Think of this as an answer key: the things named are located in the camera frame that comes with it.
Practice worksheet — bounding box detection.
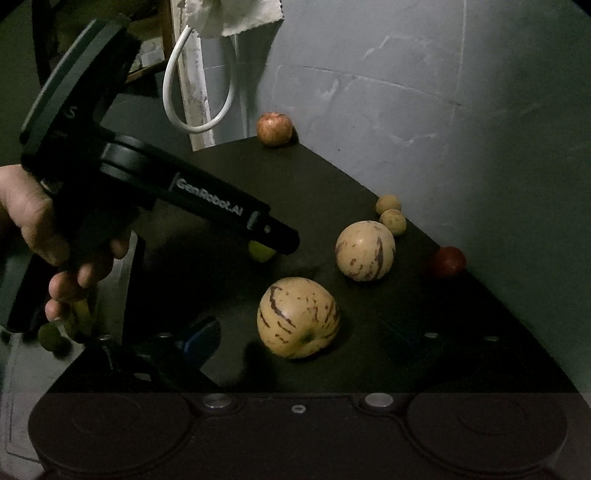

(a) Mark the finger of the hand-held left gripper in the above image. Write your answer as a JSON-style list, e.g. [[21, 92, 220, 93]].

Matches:
[[247, 208, 301, 256]]

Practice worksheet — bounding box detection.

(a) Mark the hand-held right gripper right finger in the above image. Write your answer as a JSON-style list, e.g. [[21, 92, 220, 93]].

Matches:
[[358, 320, 550, 411]]

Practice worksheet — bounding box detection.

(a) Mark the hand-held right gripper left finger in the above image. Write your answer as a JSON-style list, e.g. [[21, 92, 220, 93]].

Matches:
[[60, 316, 237, 411]]

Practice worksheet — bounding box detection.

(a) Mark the green grape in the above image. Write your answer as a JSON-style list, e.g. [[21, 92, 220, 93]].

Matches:
[[248, 240, 277, 264], [38, 322, 70, 356]]

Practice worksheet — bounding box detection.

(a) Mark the red cherry tomato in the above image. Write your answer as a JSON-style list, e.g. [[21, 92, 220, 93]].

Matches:
[[429, 246, 467, 279]]

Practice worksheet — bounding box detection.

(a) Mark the striped pepino melon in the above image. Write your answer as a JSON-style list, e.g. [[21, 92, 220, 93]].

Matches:
[[335, 220, 396, 282], [257, 277, 341, 360]]

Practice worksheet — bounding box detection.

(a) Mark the large brown longan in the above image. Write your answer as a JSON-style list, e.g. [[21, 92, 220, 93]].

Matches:
[[379, 209, 407, 237]]

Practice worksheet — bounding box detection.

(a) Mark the small curved banana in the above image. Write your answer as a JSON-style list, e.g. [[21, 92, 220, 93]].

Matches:
[[62, 300, 95, 342]]

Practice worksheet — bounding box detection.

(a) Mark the metal tray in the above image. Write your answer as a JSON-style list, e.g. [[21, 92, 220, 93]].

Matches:
[[0, 323, 61, 462]]

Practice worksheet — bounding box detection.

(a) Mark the person's left hand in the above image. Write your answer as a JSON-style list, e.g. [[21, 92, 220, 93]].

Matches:
[[0, 164, 132, 324]]

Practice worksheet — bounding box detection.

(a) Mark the red apple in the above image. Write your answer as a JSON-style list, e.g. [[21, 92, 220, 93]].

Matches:
[[257, 112, 294, 147]]

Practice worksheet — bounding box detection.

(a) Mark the white rag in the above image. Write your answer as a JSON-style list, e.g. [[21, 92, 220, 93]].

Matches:
[[177, 0, 284, 38]]

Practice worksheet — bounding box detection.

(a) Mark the white cable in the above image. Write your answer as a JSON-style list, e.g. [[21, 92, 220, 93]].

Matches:
[[163, 25, 236, 134]]

